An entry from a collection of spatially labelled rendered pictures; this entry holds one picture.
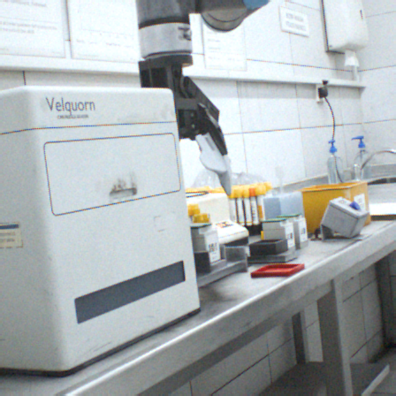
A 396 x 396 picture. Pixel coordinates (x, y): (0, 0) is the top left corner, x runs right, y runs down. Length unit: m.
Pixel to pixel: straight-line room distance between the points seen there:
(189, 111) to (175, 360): 0.36
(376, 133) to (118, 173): 2.99
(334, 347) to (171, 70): 0.66
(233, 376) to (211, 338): 1.49
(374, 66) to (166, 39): 2.80
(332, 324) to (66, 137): 0.78
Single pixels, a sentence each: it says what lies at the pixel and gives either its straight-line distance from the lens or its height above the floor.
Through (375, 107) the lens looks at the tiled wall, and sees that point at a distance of 3.78.
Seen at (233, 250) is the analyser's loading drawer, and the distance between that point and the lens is 1.15.
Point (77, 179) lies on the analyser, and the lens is 0.80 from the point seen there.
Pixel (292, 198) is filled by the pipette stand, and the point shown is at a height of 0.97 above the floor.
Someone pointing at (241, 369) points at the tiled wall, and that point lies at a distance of 2.48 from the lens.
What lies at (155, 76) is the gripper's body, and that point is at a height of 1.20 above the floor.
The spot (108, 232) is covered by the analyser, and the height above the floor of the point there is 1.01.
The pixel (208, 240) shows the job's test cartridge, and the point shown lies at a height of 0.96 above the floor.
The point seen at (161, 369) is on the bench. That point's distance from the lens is 0.85.
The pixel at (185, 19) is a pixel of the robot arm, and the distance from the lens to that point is 1.06.
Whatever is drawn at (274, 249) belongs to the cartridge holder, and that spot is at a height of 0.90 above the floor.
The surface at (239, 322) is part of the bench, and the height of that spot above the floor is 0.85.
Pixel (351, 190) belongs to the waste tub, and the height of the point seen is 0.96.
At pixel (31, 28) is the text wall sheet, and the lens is 1.75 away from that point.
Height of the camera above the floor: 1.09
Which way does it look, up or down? 3 degrees down
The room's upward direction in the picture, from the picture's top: 7 degrees counter-clockwise
